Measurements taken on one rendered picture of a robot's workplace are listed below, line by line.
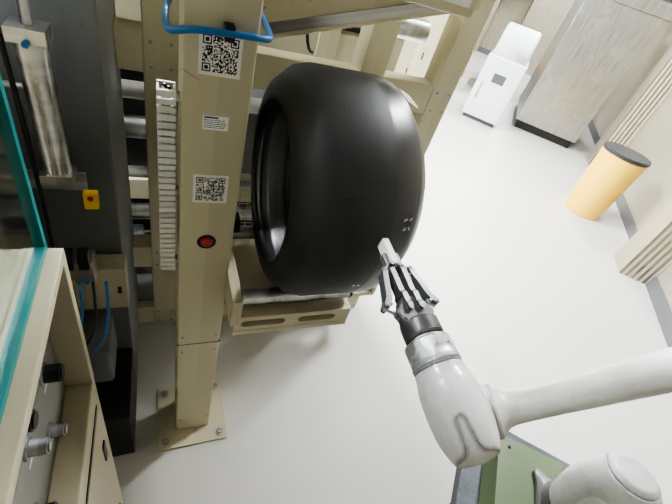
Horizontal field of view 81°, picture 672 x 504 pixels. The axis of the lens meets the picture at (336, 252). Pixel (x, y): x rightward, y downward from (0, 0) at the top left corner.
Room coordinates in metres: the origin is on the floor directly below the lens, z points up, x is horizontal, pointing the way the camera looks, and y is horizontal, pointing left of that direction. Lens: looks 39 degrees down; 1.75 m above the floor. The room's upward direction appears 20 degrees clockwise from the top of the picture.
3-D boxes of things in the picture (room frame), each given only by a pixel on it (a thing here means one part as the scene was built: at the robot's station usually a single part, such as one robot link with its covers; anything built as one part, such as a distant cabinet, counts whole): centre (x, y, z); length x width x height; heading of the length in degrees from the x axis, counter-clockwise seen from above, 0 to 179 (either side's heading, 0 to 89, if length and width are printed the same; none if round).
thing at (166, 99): (0.70, 0.41, 1.19); 0.05 x 0.04 x 0.48; 31
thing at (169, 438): (0.77, 0.35, 0.01); 0.27 x 0.27 x 0.02; 31
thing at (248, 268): (0.92, 0.14, 0.80); 0.37 x 0.36 x 0.02; 31
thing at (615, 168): (4.40, -2.49, 0.37); 0.48 x 0.47 x 0.75; 79
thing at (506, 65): (6.56, -1.40, 0.65); 0.69 x 0.59 x 1.29; 170
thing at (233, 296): (0.83, 0.29, 0.90); 0.40 x 0.03 x 0.10; 31
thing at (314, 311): (0.80, 0.07, 0.83); 0.36 x 0.09 x 0.06; 121
